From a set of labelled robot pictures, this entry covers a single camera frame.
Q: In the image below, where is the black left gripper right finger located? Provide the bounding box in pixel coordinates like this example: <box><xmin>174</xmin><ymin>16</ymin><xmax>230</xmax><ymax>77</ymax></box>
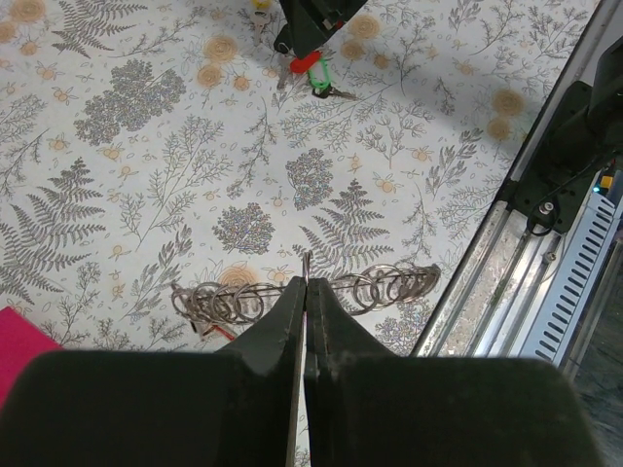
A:
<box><xmin>304</xmin><ymin>279</ymin><xmax>603</xmax><ymax>466</ymax></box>

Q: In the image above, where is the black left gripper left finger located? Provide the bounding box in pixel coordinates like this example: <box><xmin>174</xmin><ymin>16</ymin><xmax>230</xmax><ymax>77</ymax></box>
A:
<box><xmin>1</xmin><ymin>298</ymin><xmax>304</xmax><ymax>466</ymax></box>

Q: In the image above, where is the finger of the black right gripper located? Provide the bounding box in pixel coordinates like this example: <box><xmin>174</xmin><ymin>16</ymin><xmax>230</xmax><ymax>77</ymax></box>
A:
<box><xmin>275</xmin><ymin>0</ymin><xmax>367</xmax><ymax>58</ymax></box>

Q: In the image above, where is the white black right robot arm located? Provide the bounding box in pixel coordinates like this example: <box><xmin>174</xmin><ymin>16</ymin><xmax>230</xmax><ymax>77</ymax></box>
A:
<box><xmin>274</xmin><ymin>1</ymin><xmax>622</xmax><ymax>149</ymax></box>

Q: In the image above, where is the yellow tag key set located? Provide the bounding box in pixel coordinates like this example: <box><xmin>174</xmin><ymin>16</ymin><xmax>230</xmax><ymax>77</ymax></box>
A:
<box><xmin>249</xmin><ymin>0</ymin><xmax>273</xmax><ymax>36</ymax></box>

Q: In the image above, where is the green tag key set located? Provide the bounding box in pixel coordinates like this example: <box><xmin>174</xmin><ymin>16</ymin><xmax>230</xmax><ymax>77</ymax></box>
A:
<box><xmin>307</xmin><ymin>58</ymin><xmax>358</xmax><ymax>100</ymax></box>

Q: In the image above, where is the floral tablecloth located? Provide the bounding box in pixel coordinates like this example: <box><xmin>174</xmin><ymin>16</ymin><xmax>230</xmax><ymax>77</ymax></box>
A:
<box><xmin>0</xmin><ymin>0</ymin><xmax>605</xmax><ymax>356</ymax></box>

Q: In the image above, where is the pink folded cloth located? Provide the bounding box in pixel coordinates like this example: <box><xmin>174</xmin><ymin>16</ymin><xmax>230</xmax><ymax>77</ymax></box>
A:
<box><xmin>0</xmin><ymin>306</ymin><xmax>61</xmax><ymax>406</ymax></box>

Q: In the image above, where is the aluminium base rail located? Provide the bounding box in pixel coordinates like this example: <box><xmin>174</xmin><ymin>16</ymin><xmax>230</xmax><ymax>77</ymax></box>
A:
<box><xmin>413</xmin><ymin>80</ymin><xmax>622</xmax><ymax>357</ymax></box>

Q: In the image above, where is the blue slotted cable duct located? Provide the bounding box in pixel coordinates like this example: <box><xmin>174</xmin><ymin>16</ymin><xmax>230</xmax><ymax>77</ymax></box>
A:
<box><xmin>511</xmin><ymin>193</ymin><xmax>622</xmax><ymax>366</ymax></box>

